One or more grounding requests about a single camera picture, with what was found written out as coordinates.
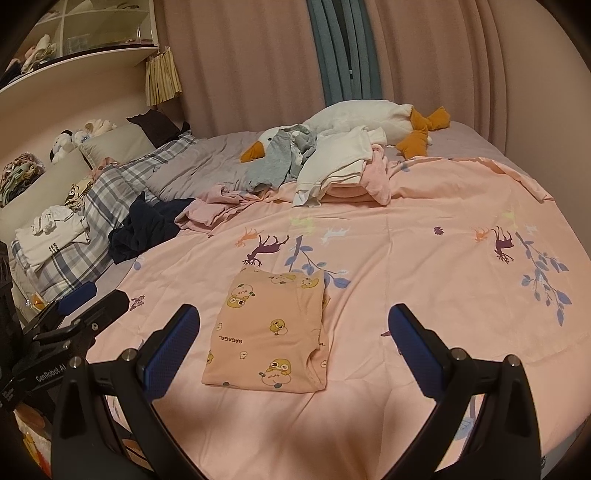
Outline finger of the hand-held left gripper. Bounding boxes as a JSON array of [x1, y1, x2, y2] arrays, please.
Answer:
[[21, 281, 98, 334], [60, 290, 130, 342]]

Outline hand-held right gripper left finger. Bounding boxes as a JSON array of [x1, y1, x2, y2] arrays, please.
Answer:
[[50, 304, 204, 480]]

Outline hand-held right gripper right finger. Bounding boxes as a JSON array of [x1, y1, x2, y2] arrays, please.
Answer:
[[387, 304, 542, 480]]

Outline orange duck print baby garment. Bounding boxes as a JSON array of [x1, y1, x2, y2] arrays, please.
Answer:
[[201, 267, 331, 393]]

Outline white folded clothes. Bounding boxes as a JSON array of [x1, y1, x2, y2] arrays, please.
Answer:
[[14, 205, 90, 268]]

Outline pink printed blanket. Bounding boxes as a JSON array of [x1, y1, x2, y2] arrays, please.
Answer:
[[85, 154, 585, 480]]

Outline dark navy garment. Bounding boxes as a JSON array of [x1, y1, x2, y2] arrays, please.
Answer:
[[108, 193, 197, 264]]

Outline cartoon print cushion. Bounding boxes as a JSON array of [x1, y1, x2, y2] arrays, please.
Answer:
[[65, 175, 100, 213]]

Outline multicoloured patterned cloth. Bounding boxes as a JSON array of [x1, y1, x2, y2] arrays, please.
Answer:
[[0, 154, 47, 208]]

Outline small pink cloth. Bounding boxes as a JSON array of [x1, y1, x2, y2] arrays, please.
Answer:
[[90, 157, 121, 181]]

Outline pink crumpled garment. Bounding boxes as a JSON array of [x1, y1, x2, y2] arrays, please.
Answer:
[[175, 185, 278, 232]]

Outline pale pink plush toy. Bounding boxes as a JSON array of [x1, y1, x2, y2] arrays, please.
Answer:
[[74, 119, 116, 141]]

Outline black cloth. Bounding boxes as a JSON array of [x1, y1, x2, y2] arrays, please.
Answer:
[[127, 109, 192, 146]]

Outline white garment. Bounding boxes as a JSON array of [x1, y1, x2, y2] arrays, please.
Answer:
[[293, 126, 386, 208]]

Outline grey garment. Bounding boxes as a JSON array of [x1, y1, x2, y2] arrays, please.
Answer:
[[245, 124, 319, 192]]

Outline cream shelf unit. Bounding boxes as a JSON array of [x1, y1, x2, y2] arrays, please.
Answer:
[[0, 0, 160, 93]]

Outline white goose plush toy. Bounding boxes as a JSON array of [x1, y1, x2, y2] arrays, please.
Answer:
[[240, 98, 451, 163]]

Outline teal curtain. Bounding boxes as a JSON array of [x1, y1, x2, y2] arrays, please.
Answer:
[[307, 0, 384, 106]]

